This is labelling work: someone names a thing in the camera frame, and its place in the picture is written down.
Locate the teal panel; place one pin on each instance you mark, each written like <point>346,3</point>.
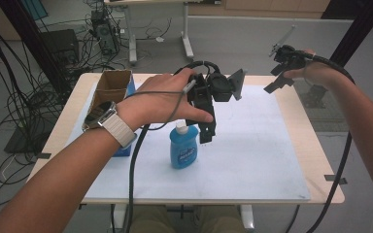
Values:
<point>35,8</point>

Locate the white background desk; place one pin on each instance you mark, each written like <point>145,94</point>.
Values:
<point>185,32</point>

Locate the white table leg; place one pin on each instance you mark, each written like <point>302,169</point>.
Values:
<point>247,218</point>
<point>119,218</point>

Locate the blue bottle with white cap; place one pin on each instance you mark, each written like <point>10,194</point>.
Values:
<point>183,150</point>

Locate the black metal pole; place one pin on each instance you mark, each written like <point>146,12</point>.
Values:
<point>356,32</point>
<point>32,39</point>

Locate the black floor plate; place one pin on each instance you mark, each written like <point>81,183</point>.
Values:
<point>22,142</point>

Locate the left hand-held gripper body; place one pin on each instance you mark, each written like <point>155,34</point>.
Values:
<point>220,87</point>

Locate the blue cardboard box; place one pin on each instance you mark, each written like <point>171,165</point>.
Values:
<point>113,85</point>

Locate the black computer tower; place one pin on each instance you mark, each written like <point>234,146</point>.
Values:
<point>105,35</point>

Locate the black tape strip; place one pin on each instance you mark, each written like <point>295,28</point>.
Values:
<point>43,155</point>
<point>335,179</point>

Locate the person's left hand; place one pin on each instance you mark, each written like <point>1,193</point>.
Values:
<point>158,103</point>

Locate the black stand base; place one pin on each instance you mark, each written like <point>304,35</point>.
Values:
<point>315,97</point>

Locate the wooden cabinet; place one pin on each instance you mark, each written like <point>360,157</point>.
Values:
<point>272,8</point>

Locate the person's khaki pants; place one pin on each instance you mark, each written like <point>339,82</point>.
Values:
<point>220,220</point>

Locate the person's right hand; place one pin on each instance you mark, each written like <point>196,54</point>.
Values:
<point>320,76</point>

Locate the white table mat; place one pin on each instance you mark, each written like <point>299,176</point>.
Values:
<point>246,152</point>

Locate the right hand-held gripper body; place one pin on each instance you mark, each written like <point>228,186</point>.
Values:
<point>291,58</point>

